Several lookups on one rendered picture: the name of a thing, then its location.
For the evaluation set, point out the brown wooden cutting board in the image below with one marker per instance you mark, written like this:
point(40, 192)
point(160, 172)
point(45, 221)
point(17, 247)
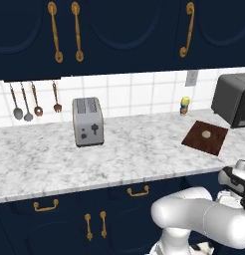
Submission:
point(201, 141)

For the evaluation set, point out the yellow condiment bottle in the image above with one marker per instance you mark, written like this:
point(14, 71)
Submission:
point(184, 105)

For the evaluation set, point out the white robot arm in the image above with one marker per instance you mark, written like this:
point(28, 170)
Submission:
point(194, 212)

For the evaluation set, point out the navy drawer front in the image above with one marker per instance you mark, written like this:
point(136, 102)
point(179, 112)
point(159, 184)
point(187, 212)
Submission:
point(21, 207)
point(161, 189)

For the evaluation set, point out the grey wall socket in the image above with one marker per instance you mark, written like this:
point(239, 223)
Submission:
point(191, 78)

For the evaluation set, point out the brown hanging fork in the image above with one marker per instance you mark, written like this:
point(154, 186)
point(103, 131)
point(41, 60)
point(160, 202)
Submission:
point(57, 106)

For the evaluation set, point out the navy base cupboard door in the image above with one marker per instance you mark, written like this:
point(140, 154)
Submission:
point(127, 229)
point(45, 235)

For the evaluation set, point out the navy wall cupboard door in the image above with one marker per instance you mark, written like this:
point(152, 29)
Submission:
point(21, 36)
point(220, 33)
point(127, 33)

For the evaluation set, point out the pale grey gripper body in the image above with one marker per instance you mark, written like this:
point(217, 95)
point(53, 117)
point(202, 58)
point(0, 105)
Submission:
point(228, 199)

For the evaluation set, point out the pale garlic bulb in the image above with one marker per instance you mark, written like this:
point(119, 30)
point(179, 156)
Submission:
point(206, 134)

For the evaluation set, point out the dark grey toaster oven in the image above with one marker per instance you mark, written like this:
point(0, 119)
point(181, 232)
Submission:
point(231, 99)

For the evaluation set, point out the silver two-slot toaster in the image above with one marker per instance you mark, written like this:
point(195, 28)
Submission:
point(88, 122)

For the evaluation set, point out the brown hanging slotted spoon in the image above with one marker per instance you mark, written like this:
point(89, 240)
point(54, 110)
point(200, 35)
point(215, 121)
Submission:
point(38, 109)

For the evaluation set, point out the grey hanging spoon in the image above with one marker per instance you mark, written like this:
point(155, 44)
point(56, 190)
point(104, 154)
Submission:
point(17, 113)
point(28, 115)

